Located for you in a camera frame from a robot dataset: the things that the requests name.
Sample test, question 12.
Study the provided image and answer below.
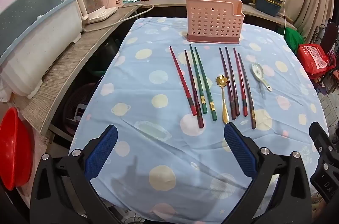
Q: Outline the brown chopstick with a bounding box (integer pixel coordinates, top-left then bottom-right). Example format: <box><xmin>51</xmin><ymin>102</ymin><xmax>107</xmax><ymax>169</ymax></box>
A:
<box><xmin>238</xmin><ymin>53</ymin><xmax>257</xmax><ymax>130</ymax></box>

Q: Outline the pink plastic utensil basket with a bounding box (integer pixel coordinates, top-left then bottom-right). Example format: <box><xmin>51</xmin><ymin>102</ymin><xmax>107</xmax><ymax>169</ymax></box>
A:
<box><xmin>185</xmin><ymin>0</ymin><xmax>244</xmax><ymax>44</ymax></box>

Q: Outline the red and black chopstick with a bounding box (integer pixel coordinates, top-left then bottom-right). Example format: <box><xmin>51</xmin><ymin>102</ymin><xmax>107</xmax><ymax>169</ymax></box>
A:
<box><xmin>233</xmin><ymin>47</ymin><xmax>248</xmax><ymax>117</ymax></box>
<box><xmin>169</xmin><ymin>46</ymin><xmax>198</xmax><ymax>116</ymax></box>

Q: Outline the green plastic bag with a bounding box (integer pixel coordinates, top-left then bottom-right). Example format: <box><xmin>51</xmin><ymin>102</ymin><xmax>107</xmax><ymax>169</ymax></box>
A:
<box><xmin>283</xmin><ymin>27</ymin><xmax>305</xmax><ymax>53</ymax></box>

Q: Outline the white plastic tub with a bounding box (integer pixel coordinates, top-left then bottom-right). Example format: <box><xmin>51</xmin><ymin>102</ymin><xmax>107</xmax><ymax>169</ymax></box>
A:
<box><xmin>0</xmin><ymin>0</ymin><xmax>83</xmax><ymax>103</ymax></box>

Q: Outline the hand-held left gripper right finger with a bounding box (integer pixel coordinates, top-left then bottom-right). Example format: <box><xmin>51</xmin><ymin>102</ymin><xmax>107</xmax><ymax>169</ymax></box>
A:
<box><xmin>224</xmin><ymin>122</ymin><xmax>315</xmax><ymax>224</ymax></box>

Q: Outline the glass and white kettle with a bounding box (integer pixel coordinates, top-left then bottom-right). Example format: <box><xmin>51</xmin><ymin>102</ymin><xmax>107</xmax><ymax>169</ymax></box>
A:
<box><xmin>71</xmin><ymin>0</ymin><xmax>117</xmax><ymax>25</ymax></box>

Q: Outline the dark metal chair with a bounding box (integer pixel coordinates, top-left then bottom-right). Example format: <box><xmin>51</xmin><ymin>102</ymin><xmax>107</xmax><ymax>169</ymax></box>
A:
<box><xmin>316</xmin><ymin>21</ymin><xmax>339</xmax><ymax>95</ymax></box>

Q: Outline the dark maroon chopstick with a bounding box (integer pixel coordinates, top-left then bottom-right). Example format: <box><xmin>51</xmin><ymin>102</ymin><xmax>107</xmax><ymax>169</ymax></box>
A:
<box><xmin>219</xmin><ymin>47</ymin><xmax>237</xmax><ymax>120</ymax></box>
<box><xmin>225</xmin><ymin>46</ymin><xmax>240</xmax><ymax>116</ymax></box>
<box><xmin>184</xmin><ymin>49</ymin><xmax>205</xmax><ymax>129</ymax></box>

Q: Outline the gold flower spoon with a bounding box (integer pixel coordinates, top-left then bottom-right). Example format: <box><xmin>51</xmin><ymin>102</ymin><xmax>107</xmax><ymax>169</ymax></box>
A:
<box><xmin>215</xmin><ymin>75</ymin><xmax>230</xmax><ymax>124</ymax></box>

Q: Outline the white power cord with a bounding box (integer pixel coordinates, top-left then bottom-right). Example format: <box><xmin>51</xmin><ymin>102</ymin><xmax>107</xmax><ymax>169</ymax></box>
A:
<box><xmin>82</xmin><ymin>4</ymin><xmax>154</xmax><ymax>33</ymax></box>

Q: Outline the red printed bag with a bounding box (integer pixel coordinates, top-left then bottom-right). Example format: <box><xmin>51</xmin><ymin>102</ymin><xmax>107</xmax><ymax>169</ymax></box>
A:
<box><xmin>298</xmin><ymin>43</ymin><xmax>335</xmax><ymax>79</ymax></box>

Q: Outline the blue plastic tub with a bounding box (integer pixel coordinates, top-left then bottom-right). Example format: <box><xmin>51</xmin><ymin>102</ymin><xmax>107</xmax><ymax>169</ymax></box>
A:
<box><xmin>254</xmin><ymin>0</ymin><xmax>282</xmax><ymax>17</ymax></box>

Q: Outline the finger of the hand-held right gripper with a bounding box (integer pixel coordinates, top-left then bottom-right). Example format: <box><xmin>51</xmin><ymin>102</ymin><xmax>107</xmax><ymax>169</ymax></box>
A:
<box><xmin>310</xmin><ymin>158</ymin><xmax>339</xmax><ymax>204</ymax></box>
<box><xmin>309</xmin><ymin>121</ymin><xmax>339</xmax><ymax>161</ymax></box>

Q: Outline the red plastic basin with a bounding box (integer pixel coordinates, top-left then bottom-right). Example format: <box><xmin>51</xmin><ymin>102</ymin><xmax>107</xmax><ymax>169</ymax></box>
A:
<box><xmin>0</xmin><ymin>107</ymin><xmax>35</xmax><ymax>191</ymax></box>

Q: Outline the green chopstick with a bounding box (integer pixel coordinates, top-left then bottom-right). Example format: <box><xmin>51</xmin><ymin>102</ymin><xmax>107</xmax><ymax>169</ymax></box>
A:
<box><xmin>195</xmin><ymin>47</ymin><xmax>218</xmax><ymax>122</ymax></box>
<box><xmin>189</xmin><ymin>43</ymin><xmax>208</xmax><ymax>114</ymax></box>

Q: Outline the white ceramic spoon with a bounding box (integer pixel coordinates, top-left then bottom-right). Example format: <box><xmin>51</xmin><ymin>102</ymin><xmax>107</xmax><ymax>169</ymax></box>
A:
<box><xmin>251</xmin><ymin>62</ymin><xmax>273</xmax><ymax>92</ymax></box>

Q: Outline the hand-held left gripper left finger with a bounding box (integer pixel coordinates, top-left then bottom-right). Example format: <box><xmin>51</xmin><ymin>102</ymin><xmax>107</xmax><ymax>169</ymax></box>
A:
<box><xmin>30</xmin><ymin>125</ymin><xmax>119</xmax><ymax>224</ymax></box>

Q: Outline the blue planet print tablecloth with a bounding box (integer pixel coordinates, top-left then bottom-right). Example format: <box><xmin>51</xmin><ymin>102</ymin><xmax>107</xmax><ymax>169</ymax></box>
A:
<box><xmin>69</xmin><ymin>17</ymin><xmax>329</xmax><ymax>224</ymax></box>

